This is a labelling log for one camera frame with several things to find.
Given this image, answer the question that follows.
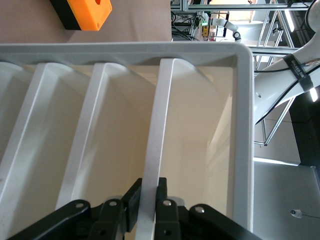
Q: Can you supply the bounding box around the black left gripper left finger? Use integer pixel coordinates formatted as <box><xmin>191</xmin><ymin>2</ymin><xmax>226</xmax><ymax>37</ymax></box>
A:
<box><xmin>7</xmin><ymin>177</ymin><xmax>143</xmax><ymax>240</ymax></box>

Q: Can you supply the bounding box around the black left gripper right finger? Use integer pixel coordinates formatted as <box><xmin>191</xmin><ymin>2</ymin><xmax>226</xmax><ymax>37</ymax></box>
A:
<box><xmin>153</xmin><ymin>177</ymin><xmax>262</xmax><ymax>240</ymax></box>

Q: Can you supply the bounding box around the white drawer cabinet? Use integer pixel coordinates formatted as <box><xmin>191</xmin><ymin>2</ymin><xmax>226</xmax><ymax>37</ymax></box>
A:
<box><xmin>0</xmin><ymin>42</ymin><xmax>255</xmax><ymax>232</ymax></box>

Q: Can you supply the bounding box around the orange button box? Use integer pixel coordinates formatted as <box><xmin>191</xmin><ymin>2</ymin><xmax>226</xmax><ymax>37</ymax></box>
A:
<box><xmin>49</xmin><ymin>0</ymin><xmax>113</xmax><ymax>32</ymax></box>

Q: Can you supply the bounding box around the small white background robot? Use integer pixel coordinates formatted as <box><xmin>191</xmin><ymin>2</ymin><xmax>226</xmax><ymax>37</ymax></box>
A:
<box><xmin>211</xmin><ymin>17</ymin><xmax>242</xmax><ymax>41</ymax></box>

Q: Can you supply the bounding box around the white dome camera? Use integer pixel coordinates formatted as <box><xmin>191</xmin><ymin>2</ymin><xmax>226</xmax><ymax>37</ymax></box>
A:
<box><xmin>290</xmin><ymin>208</ymin><xmax>304</xmax><ymax>219</ymax></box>

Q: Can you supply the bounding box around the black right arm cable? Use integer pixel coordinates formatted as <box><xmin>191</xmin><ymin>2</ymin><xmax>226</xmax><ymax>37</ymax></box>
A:
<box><xmin>254</xmin><ymin>57</ymin><xmax>320</xmax><ymax>123</ymax></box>

